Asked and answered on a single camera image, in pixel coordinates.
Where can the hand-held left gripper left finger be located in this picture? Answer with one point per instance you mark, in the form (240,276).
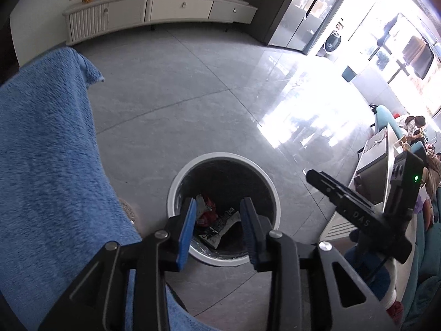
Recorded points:
(187,234)

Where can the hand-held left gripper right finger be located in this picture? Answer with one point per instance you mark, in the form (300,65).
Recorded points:
(246,227)

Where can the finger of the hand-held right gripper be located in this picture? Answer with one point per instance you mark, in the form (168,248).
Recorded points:
(327,184)

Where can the white round trash bin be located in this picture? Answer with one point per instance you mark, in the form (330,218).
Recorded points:
(224,157)

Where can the crumpled red wrapper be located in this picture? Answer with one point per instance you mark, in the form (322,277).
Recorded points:
(208,218)

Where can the white black printed wrapper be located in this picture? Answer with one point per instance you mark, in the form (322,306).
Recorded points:
(217,234)

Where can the grey box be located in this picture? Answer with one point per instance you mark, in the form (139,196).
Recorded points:
(373,151)

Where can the teal chair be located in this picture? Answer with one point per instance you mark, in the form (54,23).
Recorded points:
(386,117)

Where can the teal sofa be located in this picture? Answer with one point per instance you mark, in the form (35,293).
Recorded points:
(427,265)

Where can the small teal bin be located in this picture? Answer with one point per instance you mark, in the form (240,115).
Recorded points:
(349,74)

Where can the white washing machine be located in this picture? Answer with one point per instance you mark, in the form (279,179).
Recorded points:
(332,41)

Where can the blue fleece blanket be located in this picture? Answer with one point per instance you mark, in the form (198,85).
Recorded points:
(44,144)

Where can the grey refrigerator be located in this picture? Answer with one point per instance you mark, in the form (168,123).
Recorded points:
(293,17)

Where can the white TV cabinet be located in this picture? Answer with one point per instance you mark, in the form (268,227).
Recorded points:
(127,10)

